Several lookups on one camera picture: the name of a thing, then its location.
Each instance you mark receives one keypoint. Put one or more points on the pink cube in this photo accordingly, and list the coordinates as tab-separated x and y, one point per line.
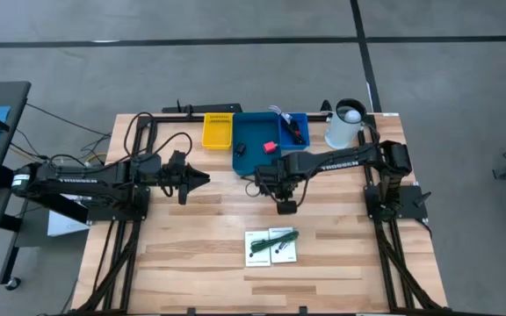
270	147

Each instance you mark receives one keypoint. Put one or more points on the white card reader box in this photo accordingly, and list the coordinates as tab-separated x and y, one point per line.
257	261
288	256

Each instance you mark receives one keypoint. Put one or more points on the small blue plastic bin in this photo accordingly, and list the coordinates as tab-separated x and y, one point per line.
284	141

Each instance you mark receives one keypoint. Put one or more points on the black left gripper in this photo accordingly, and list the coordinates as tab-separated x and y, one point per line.
180	175

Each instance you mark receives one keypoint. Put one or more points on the yellow plastic bin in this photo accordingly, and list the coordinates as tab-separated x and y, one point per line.
217	134

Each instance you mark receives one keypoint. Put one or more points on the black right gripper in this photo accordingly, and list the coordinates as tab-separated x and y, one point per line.
279	180

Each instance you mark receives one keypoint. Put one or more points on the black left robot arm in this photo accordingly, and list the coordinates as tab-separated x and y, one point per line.
86	180

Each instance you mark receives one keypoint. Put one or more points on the grey rolling cart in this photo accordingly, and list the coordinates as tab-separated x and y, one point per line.
7	94

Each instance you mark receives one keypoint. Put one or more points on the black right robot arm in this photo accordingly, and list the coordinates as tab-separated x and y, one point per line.
336	162

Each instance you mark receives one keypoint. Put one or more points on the black aluminium table frame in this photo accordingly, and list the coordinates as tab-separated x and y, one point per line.
131	263

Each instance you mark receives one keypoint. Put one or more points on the large teal plastic bin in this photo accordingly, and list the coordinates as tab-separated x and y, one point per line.
255	131

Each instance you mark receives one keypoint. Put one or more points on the white paper sheet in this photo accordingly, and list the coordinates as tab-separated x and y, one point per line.
64	224

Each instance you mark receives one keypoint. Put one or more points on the small black adapter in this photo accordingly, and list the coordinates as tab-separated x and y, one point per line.
240	149

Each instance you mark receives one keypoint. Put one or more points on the white cup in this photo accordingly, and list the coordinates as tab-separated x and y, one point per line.
341	131

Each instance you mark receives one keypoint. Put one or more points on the black power strip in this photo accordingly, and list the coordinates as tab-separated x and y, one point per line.
213	108

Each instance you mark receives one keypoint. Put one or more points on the black frame clamp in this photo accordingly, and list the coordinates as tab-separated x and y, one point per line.
423	198

